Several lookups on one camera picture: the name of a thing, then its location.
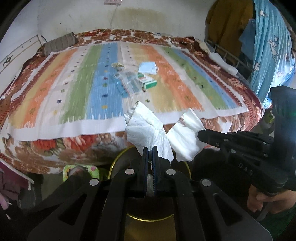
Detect white tissue paper sheets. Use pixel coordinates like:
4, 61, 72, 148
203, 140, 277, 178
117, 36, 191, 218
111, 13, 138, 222
124, 101, 207, 162

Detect green white medicine box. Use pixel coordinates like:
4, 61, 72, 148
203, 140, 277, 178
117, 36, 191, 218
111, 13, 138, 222
137, 73, 157, 91

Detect clear plastic blister packaging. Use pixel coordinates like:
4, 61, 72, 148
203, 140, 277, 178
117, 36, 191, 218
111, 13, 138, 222
113, 71, 143, 98

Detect yellow snack wrapper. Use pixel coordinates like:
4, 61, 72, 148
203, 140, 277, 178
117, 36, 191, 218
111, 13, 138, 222
111, 63, 125, 71

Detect black gold-rimmed trash bin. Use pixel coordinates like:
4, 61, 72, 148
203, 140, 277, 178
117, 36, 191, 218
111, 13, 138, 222
107, 144, 193, 223

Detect person's right hand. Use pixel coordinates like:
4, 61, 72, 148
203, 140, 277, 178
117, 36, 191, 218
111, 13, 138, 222
247, 185, 295, 214

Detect white folded cloth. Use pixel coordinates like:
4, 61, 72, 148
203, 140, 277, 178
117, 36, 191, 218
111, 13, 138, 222
209, 52, 238, 76

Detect brown floral blanket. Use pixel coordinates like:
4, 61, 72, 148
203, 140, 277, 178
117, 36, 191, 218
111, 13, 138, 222
1, 29, 263, 174

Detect striped multicolour bed mat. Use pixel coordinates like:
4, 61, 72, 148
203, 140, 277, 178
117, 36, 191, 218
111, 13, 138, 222
1, 41, 248, 141

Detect blue patterned hanging cloth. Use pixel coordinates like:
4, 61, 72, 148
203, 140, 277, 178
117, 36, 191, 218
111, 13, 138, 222
239, 1, 295, 109

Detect mustard yellow hanging garment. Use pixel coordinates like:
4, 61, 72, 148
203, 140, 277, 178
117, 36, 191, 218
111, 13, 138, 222
206, 0, 254, 57

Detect grey striped pillow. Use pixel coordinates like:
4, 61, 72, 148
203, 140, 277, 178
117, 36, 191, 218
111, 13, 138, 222
42, 32, 78, 56

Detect white wooden headboard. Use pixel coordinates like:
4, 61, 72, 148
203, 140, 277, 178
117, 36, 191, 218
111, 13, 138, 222
1, 35, 44, 74

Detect metal bed rail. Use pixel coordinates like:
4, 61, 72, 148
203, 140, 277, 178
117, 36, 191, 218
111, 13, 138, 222
206, 40, 252, 76

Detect pink wall power strip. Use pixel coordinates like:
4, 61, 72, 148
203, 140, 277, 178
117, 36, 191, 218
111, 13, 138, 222
104, 0, 122, 6

